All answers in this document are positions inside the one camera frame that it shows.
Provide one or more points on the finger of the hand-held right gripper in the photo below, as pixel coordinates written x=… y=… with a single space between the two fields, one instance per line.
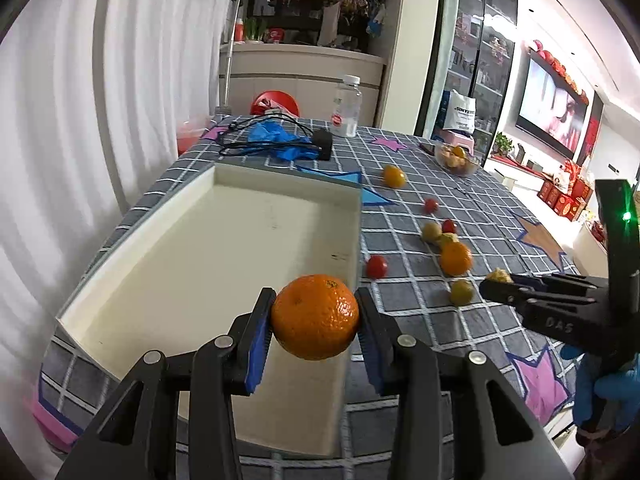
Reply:
x=545 y=312
x=555 y=280

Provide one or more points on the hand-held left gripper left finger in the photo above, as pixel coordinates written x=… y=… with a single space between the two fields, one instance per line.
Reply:
x=260 y=345

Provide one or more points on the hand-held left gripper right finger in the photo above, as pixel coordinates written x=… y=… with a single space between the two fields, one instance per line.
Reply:
x=372 y=350

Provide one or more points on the large orange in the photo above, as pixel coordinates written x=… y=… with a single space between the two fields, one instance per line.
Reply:
x=315 y=317

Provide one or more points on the red cherry tomato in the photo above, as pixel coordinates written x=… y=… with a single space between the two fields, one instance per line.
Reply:
x=431 y=205
x=449 y=225
x=377 y=266

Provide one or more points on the tan longan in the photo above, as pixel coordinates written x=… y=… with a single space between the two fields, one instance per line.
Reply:
x=430 y=231
x=461 y=292

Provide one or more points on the small orange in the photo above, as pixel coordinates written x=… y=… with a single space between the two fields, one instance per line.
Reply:
x=394 y=177
x=456 y=259
x=458 y=151

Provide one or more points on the white rectangular tray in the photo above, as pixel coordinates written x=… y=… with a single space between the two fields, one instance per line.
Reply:
x=200 y=260

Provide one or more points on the person's right forearm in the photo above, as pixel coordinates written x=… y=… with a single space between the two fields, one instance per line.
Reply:
x=615 y=455

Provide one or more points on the person's right hand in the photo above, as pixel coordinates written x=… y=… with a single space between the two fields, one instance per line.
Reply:
x=587 y=395

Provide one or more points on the stack of red gift boxes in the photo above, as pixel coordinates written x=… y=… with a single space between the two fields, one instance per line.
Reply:
x=565 y=195

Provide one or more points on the grey checkered tablecloth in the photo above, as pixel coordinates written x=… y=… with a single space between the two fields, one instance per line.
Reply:
x=400 y=240

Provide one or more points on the potted plant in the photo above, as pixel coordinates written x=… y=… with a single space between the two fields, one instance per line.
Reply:
x=502 y=144

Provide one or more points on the glass bowl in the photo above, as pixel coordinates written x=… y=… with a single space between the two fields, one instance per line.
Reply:
x=452 y=165

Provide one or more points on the pink stool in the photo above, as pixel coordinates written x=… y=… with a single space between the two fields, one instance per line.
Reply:
x=457 y=138

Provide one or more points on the dark flat object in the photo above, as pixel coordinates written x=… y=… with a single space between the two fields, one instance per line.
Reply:
x=427 y=148

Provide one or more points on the white shopping bag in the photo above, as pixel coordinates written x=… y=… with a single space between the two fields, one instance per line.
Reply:
x=460 y=112

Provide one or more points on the row of red ornaments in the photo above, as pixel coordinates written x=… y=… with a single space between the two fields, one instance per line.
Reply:
x=555 y=67

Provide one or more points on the blue rubber gloves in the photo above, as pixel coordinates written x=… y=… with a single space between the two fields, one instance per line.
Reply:
x=270 y=135

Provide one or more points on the black power adapter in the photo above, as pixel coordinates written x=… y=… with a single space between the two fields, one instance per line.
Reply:
x=322 y=144

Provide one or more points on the pink plastic basin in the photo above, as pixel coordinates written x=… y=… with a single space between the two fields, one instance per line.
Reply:
x=192 y=132

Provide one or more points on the clear plastic water bottle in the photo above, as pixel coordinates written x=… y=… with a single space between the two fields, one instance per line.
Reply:
x=346 y=110

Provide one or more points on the glass display cabinet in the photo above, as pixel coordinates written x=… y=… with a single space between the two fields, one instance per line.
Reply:
x=480 y=50

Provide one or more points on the red plastic stool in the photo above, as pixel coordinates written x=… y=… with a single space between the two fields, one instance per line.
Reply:
x=272 y=100

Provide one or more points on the white counter cabinet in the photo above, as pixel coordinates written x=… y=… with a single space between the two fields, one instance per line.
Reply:
x=300 y=65

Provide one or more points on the metal mop pole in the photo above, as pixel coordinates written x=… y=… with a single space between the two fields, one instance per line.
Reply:
x=231 y=50

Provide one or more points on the red round tin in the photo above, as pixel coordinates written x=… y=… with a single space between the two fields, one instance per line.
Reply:
x=274 y=35

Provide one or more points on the red bottle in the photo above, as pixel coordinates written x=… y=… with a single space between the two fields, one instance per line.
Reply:
x=239 y=30

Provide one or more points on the hanging laundry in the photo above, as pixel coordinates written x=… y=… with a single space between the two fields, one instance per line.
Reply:
x=350 y=5

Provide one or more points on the wall television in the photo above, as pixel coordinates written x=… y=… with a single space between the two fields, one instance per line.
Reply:
x=550 y=110

